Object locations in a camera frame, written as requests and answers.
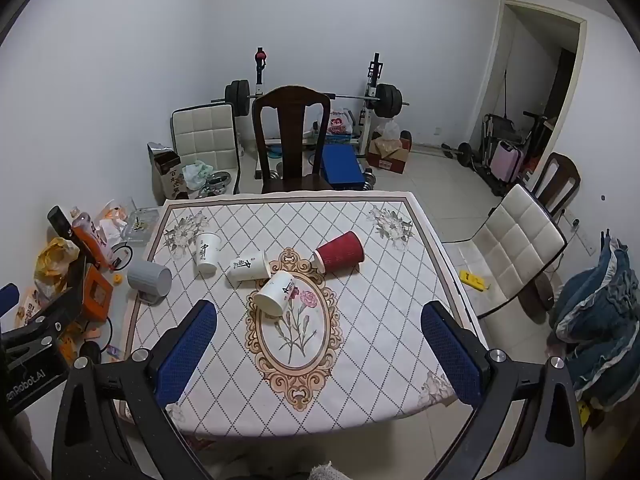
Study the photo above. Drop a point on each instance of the white padded chair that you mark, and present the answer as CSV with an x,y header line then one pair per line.
x,y
515,240
200,130

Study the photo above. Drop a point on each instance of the clear glass tray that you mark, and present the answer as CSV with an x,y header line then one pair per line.
x,y
140,225

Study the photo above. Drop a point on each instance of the black folding cart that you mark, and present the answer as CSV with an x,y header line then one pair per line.
x,y
500,127

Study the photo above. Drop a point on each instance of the brown cardboard box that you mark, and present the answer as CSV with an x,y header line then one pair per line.
x,y
387,157

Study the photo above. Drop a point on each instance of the yellow tool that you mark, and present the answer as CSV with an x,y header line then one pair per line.
x,y
472,280

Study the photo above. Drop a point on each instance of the flower printed tablecloth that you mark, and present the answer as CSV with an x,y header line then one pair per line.
x,y
380,310

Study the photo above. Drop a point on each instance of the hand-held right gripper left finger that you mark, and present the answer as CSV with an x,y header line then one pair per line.
x,y
189,342

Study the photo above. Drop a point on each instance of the green white plastic bag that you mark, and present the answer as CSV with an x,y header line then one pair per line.
x,y
197,172

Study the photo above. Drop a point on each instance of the orange packet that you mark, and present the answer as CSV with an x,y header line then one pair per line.
x,y
90,240

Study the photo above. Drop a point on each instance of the black barbell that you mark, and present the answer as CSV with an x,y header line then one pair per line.
x,y
387,100

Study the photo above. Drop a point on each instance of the brown printed carton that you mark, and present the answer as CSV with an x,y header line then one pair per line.
x,y
167,180

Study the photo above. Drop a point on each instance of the orange box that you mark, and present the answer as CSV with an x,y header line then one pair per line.
x,y
97,295

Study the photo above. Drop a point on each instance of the dark wooden chair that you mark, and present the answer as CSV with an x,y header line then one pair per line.
x,y
564,170
292,115

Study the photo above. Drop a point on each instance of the grey fuzzy cloth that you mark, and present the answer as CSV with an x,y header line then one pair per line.
x,y
325,473

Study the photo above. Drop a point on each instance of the grey ribbed cup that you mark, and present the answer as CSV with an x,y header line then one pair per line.
x,y
150,280

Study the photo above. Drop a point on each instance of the yellow plastic bag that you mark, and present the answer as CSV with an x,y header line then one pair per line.
x,y
52,265

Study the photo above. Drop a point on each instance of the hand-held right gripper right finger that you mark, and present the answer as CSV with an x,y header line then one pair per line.
x,y
450,352

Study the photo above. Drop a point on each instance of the red ribbed paper cup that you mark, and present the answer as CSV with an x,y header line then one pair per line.
x,y
341,256

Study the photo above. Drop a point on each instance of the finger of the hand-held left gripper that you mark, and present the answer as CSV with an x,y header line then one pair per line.
x,y
52,317
7,299

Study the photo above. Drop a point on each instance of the white paper cup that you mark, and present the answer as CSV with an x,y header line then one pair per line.
x,y
247,266
206,255
272,294

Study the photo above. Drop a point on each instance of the black dumbbell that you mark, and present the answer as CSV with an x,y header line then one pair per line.
x,y
462,152

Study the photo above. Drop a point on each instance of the white power strip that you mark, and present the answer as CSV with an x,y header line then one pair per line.
x,y
580,232

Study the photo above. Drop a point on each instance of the red white plastic bag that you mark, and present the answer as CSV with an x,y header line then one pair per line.
x,y
340,121

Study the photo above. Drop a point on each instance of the blue padded box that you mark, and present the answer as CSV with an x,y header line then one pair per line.
x,y
342,167

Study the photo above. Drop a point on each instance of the pink suitcase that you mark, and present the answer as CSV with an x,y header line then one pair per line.
x,y
507,162

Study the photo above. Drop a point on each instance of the blue denim clothing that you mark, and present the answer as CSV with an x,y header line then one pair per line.
x,y
600,320

